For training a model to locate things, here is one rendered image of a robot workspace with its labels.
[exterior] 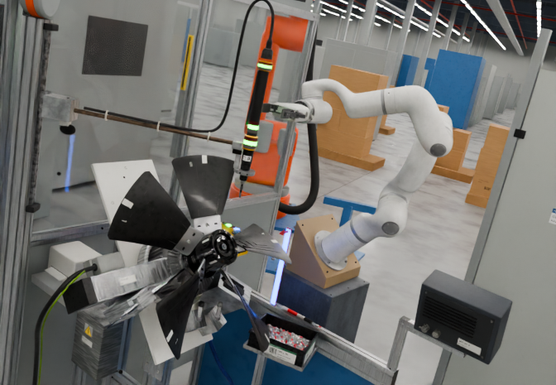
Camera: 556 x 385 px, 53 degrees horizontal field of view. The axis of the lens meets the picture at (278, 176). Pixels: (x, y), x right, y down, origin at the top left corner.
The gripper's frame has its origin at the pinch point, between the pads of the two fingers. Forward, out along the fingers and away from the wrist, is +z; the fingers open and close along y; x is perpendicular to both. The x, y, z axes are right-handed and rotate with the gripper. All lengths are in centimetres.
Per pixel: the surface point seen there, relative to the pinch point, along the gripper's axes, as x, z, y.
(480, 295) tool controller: -41, -26, -74
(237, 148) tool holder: -13.2, 13.2, 1.9
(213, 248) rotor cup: -43.0, 24.3, -5.4
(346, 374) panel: -91, -26, -37
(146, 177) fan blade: -23.9, 40.4, 11.9
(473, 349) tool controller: -58, -23, -78
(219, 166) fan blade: -23.3, 5.3, 14.5
